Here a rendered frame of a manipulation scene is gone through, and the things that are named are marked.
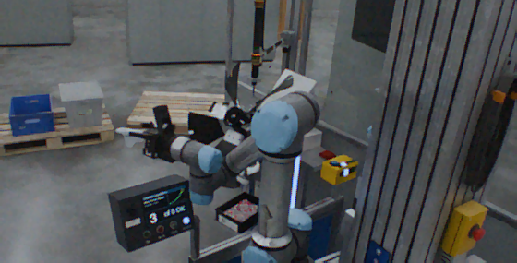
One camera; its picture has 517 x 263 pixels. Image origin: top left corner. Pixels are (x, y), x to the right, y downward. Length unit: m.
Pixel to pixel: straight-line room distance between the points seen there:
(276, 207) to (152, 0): 6.40
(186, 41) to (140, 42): 0.75
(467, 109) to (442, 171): 0.16
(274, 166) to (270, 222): 0.17
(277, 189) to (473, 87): 0.52
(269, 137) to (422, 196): 0.41
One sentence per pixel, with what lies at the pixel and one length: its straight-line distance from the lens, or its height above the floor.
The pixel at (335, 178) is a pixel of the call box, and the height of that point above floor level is 1.02.
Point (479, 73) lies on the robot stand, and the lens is 1.00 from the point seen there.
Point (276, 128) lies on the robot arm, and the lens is 1.00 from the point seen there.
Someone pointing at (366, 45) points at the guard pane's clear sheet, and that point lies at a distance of 2.47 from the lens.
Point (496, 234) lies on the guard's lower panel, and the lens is 2.29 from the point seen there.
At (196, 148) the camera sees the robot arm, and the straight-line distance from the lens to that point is 1.26.
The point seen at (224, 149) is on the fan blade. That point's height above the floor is 1.07.
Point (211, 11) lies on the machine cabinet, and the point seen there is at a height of 0.91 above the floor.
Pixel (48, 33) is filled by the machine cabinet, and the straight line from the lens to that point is 9.02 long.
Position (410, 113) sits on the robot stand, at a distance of 1.09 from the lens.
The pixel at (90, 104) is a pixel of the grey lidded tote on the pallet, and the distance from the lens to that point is 4.71.
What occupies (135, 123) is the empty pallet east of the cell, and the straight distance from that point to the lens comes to 4.91.
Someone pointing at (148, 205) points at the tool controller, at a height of 1.21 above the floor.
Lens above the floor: 2.03
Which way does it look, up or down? 26 degrees down
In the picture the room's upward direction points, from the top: 5 degrees clockwise
